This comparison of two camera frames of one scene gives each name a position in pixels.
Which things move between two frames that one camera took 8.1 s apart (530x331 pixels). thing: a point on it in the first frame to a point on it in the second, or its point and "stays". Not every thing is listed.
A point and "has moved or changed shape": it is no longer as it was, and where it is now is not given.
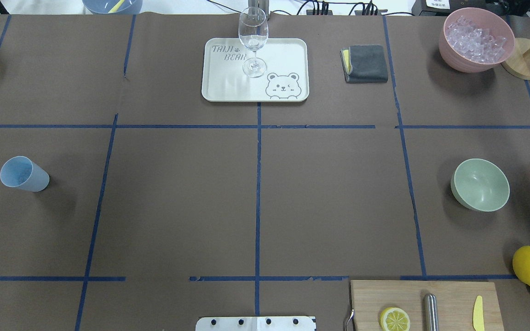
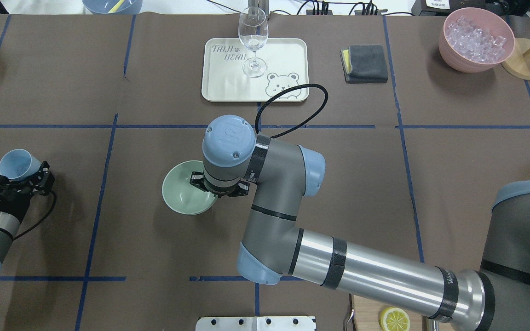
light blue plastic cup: [21, 173] has moved or changed shape
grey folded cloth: [364, 64] stays
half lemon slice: [394, 319] stays
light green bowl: [480, 185] to [181, 195]
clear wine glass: [253, 33] stays
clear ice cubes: [477, 44] stays
